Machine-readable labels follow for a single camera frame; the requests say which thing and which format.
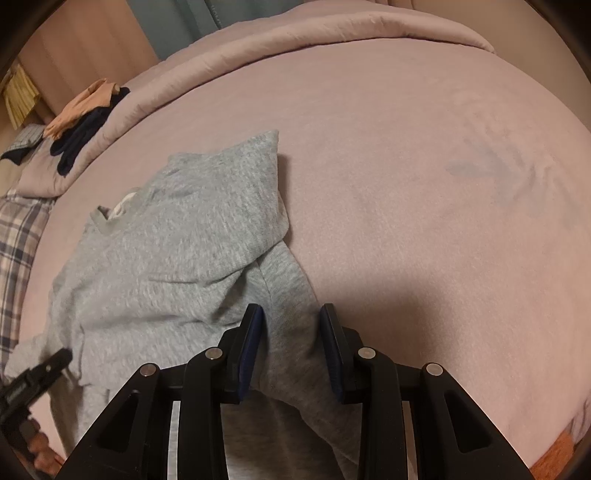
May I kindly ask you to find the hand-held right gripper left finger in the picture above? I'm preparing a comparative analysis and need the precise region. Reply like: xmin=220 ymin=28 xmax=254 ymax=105
xmin=54 ymin=303 xmax=265 ymax=480

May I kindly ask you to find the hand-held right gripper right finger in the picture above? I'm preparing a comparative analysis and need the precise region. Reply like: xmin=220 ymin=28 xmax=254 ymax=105
xmin=320 ymin=303 xmax=532 ymax=480

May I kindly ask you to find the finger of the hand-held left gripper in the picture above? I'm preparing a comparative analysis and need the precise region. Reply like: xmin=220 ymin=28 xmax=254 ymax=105
xmin=25 ymin=347 xmax=74 ymax=384

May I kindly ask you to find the grey knit sweater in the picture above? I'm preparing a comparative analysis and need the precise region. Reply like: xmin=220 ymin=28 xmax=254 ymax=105
xmin=4 ymin=130 xmax=370 ymax=480

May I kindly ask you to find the person's left hand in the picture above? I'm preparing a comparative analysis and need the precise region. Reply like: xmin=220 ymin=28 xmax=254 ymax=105
xmin=25 ymin=431 xmax=64 ymax=475

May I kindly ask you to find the plaid pillow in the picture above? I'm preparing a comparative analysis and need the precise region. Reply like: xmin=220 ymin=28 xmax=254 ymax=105
xmin=0 ymin=194 xmax=56 ymax=370

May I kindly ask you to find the navy garment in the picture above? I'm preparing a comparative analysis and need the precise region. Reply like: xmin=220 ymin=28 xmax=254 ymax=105
xmin=50 ymin=87 xmax=132 ymax=176

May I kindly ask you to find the striped grey folded cloth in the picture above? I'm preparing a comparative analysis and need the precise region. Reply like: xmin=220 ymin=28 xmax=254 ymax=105
xmin=0 ymin=124 xmax=47 ymax=167

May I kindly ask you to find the peach garment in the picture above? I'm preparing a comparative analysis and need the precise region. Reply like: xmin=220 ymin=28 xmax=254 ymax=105
xmin=44 ymin=78 xmax=122 ymax=139

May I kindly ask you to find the yellow fringed cloth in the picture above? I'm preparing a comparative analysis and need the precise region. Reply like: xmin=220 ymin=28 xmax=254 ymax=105
xmin=2 ymin=62 xmax=42 ymax=130

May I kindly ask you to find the pink curtain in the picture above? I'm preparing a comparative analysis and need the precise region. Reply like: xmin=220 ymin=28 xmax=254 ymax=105
xmin=18 ymin=0 xmax=160 ymax=125

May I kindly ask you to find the pink duvet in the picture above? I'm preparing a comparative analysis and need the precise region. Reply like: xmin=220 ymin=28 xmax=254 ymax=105
xmin=18 ymin=0 xmax=497 ymax=199

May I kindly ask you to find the teal curtain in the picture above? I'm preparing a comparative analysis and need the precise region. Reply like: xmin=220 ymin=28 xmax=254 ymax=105
xmin=127 ymin=0 xmax=259 ymax=61

